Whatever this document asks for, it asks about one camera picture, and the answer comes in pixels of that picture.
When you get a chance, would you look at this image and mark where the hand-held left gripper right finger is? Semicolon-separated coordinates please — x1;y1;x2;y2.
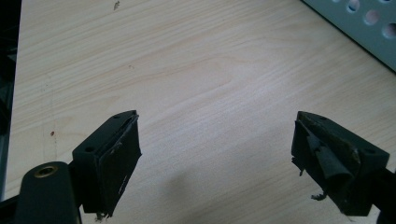
290;110;390;217

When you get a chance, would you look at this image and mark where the grey perforated metal panel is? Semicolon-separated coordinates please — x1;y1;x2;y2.
300;0;396;75

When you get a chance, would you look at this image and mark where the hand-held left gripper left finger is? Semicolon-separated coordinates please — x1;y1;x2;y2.
71;109;143;219

